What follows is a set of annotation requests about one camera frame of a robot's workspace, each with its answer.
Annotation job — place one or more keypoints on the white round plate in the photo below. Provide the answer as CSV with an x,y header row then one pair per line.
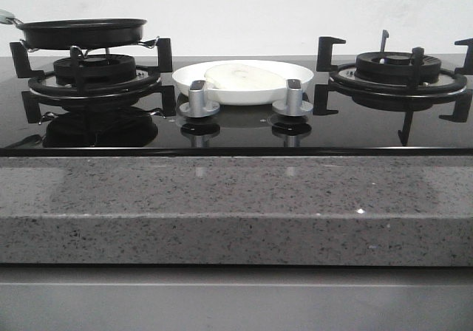
x,y
185,76

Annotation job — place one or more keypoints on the fried egg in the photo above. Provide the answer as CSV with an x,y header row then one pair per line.
x,y
243,77

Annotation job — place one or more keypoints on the black frying pan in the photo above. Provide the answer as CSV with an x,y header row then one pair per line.
x,y
88,34

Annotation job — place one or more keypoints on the silver stove knob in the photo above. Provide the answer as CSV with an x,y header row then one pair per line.
x,y
293,105
198,106

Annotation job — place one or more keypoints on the black pan support grate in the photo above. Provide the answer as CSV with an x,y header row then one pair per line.
x,y
451,86
93,98

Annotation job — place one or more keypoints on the black gas burner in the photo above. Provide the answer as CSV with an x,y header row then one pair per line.
x,y
98,70
395,67

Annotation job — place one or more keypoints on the black glass gas hob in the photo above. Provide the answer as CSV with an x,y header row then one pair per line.
x,y
341,124

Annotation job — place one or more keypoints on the wire pan reducer stand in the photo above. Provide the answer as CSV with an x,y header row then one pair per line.
x,y
80,44

